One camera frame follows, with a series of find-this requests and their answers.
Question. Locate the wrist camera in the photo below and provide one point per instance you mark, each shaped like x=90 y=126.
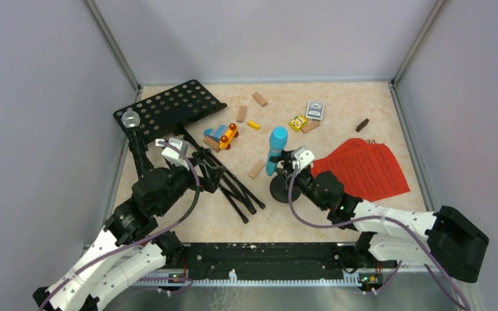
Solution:
x=302 y=157
x=174 y=151

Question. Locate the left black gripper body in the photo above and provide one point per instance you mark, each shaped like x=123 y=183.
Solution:
x=182 y=178

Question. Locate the dark brown wooden block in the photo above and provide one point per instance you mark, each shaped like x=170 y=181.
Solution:
x=362 y=125

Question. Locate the wooden block near card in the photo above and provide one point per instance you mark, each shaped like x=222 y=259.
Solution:
x=310 y=126

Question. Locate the blue playing card box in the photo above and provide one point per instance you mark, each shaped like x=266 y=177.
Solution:
x=315 y=110

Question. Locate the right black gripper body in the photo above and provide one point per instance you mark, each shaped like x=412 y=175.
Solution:
x=305 y=181

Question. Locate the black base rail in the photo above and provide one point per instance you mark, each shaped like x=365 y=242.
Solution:
x=297 y=261

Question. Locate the red sheet music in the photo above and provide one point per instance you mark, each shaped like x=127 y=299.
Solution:
x=369 y=171

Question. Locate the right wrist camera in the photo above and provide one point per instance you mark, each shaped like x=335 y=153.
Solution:
x=302 y=157

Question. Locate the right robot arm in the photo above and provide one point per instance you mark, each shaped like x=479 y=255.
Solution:
x=444 y=238

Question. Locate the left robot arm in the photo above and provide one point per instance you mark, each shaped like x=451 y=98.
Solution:
x=129 y=245

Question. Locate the small yellow block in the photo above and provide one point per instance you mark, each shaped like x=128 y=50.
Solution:
x=254 y=125

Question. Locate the light wooden block middle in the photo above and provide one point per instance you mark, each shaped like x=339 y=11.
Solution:
x=241 y=114

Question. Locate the blue toy microphone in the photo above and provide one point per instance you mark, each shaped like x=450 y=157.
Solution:
x=277 y=142

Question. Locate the black silver-head microphone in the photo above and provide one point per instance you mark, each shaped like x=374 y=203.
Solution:
x=138 y=147

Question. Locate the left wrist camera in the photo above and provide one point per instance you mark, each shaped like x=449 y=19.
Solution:
x=174 y=151

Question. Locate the light wooden block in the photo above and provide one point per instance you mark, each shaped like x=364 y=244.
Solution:
x=241 y=114
x=256 y=169
x=259 y=99

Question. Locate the light wooden block back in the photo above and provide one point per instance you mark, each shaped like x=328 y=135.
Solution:
x=259 y=99

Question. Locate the black music stand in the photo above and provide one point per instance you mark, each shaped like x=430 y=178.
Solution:
x=165 y=116

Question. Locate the light wooden block front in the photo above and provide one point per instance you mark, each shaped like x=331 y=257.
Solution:
x=256 y=169

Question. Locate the black round-base microphone stand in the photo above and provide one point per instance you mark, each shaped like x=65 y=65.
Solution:
x=279 y=185

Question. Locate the blue yellow toy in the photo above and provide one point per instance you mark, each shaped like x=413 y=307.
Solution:
x=221 y=138

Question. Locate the yellow toy block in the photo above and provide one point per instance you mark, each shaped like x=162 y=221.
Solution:
x=298 y=122

